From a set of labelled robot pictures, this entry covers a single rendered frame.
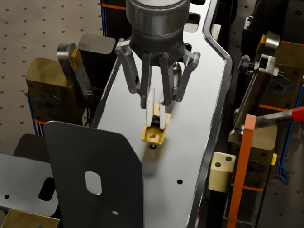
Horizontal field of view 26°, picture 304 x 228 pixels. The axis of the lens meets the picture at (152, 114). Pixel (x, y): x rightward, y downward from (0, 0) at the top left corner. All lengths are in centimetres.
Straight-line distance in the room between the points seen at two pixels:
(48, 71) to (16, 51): 55
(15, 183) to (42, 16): 80
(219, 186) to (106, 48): 40
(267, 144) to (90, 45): 43
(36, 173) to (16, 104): 52
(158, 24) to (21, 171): 37
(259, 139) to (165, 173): 17
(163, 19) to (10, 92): 81
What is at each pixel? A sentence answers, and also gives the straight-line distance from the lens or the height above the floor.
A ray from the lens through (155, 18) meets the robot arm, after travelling 89.
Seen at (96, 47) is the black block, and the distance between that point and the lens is 130.
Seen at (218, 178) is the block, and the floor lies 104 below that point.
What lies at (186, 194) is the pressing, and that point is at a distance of 107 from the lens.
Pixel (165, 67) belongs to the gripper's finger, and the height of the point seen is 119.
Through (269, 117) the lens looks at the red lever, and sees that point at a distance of 106.
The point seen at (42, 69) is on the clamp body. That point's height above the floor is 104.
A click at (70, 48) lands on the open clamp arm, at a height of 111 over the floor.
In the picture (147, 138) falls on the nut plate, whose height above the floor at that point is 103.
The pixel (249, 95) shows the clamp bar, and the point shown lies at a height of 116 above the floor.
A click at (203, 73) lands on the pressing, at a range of 124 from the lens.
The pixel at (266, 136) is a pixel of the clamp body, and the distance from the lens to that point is 109.
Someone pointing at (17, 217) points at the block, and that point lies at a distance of 100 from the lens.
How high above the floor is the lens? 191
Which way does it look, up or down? 51 degrees down
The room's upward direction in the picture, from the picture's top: straight up
